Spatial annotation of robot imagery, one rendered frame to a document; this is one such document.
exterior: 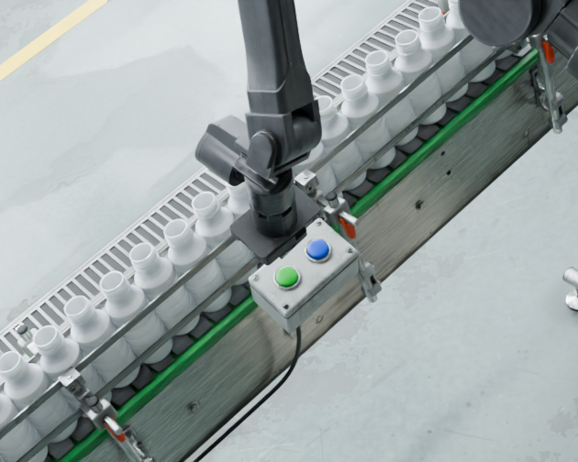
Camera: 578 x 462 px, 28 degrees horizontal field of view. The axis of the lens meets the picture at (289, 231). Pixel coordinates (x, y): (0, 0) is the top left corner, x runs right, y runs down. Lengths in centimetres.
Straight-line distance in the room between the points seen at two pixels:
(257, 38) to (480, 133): 74
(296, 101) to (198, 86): 262
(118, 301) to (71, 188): 216
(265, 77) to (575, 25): 38
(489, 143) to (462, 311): 101
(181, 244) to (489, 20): 72
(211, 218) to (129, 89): 241
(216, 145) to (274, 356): 55
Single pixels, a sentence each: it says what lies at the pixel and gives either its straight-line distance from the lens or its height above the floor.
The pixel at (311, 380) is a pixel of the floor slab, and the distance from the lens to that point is 291.
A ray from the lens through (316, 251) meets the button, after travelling 160.
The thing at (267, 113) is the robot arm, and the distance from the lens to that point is 130.
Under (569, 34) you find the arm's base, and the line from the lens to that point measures 108.
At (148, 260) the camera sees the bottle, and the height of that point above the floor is 116.
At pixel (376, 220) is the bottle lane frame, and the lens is 185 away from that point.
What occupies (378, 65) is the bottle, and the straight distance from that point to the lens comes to 179.
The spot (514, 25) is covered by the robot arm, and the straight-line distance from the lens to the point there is 108.
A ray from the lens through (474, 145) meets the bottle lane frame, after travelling 196.
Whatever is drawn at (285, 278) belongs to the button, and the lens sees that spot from 159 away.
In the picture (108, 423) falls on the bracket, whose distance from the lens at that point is 160.
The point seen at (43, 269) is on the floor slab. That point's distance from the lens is 357.
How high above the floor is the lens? 225
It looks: 43 degrees down
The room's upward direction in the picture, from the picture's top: 25 degrees counter-clockwise
